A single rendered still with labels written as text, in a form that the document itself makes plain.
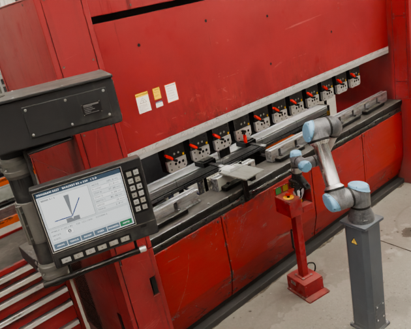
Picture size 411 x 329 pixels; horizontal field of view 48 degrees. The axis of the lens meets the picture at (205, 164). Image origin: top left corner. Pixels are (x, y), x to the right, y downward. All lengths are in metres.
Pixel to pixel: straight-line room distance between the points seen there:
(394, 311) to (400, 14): 2.59
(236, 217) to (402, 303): 1.25
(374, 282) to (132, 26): 2.07
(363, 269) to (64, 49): 2.05
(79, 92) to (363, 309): 2.16
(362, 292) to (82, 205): 1.83
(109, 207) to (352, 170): 2.71
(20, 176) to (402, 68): 3.66
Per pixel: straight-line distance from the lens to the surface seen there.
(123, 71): 2.66
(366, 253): 2.87
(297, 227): 3.29
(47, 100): 1.83
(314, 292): 3.54
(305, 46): 3.72
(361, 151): 4.29
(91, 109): 1.85
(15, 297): 2.82
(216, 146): 3.09
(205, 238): 3.06
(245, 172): 3.10
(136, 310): 2.77
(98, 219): 1.95
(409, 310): 3.42
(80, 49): 2.32
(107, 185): 1.91
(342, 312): 3.39
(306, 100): 3.76
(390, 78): 4.80
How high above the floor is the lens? 2.17
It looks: 20 degrees down
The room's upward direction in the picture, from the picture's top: 12 degrees counter-clockwise
